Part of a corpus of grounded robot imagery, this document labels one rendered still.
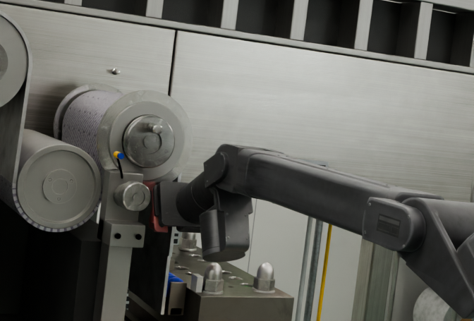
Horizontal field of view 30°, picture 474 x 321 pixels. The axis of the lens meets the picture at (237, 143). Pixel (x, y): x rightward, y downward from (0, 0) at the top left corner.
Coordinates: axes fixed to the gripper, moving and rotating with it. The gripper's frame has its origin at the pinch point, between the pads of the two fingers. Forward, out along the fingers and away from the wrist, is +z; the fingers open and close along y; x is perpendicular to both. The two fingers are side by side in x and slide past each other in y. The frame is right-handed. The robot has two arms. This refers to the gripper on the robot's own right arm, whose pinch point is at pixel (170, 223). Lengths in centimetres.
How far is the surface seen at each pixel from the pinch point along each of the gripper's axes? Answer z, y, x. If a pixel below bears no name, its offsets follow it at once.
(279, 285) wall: 268, 171, 56
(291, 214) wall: 251, 173, 88
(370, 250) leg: 48, 71, 11
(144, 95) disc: -10.2, -7.1, 15.7
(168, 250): 0.7, -0.2, -4.0
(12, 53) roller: -11.0, -26.4, 19.3
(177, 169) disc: -5.6, -0.7, 6.5
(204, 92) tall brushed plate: 18.4, 16.3, 32.2
